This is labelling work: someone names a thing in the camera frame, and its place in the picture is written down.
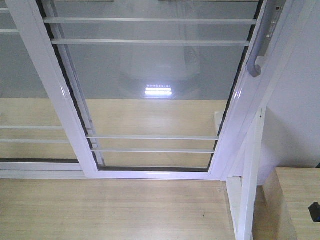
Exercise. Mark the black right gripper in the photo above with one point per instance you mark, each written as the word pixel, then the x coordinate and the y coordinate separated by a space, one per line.
pixel 314 210

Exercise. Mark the grey door handle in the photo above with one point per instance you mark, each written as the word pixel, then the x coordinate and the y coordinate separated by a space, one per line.
pixel 253 69

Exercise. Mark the white sliding glass door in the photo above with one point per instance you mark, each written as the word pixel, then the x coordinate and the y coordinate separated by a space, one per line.
pixel 249 95

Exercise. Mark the grey door lock plate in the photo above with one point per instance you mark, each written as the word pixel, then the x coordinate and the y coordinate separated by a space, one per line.
pixel 276 13

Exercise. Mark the fixed glass door panel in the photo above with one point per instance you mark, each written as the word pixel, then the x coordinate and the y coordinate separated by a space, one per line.
pixel 22 75

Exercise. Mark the light wooden box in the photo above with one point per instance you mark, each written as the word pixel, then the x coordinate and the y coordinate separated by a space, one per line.
pixel 289 192

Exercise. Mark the white wooden support brace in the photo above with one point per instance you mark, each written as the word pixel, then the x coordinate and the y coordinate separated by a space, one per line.
pixel 247 187

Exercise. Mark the wooden platform base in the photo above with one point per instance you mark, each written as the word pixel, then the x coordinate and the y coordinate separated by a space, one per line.
pixel 129 135

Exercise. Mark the white outer door frame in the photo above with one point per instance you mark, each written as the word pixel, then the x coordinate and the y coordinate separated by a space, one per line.
pixel 291 135

